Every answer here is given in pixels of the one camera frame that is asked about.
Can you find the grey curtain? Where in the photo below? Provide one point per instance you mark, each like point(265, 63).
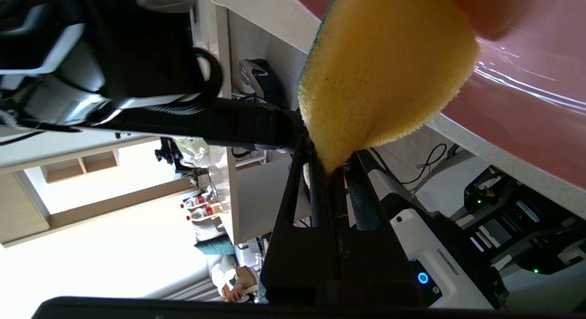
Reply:
point(192, 289)

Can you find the white black robot base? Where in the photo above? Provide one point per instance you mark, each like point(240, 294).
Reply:
point(526, 227)

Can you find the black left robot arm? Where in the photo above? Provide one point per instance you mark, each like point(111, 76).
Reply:
point(137, 58)

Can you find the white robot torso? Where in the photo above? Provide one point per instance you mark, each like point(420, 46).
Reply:
point(439, 264)

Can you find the pink plate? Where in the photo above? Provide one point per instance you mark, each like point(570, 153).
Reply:
point(526, 104)

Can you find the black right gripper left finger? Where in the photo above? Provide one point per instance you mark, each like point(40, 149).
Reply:
point(297, 264)

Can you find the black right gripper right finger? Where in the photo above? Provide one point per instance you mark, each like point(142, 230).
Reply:
point(375, 268)

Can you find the yellow green sponge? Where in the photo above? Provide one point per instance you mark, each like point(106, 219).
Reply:
point(389, 67)

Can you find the beige open shelf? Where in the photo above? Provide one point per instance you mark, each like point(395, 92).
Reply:
point(78, 165)

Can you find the plastic bottle red cap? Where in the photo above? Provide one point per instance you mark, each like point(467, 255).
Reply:
point(199, 202)
point(203, 213)

